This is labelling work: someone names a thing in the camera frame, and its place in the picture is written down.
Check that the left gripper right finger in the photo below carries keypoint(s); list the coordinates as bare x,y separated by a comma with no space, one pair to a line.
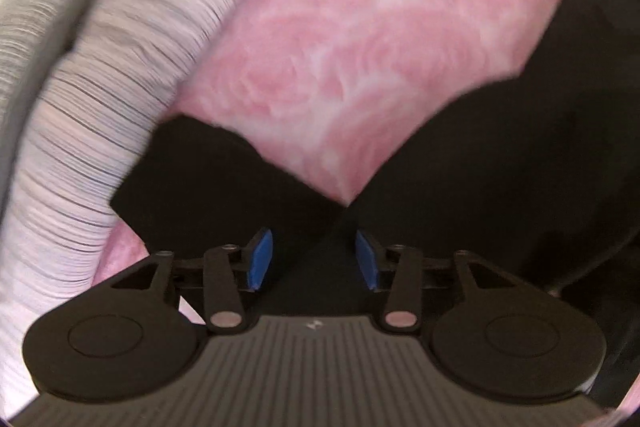
402,273

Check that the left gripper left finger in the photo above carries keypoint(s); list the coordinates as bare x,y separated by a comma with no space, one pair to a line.
214,283

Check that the striped white pillow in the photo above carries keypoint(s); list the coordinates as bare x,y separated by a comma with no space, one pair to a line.
92,118

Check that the black garment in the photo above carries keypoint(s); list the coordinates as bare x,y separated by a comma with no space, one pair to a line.
538,174

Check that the pink rose blanket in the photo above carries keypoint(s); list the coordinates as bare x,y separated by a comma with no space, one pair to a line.
329,90

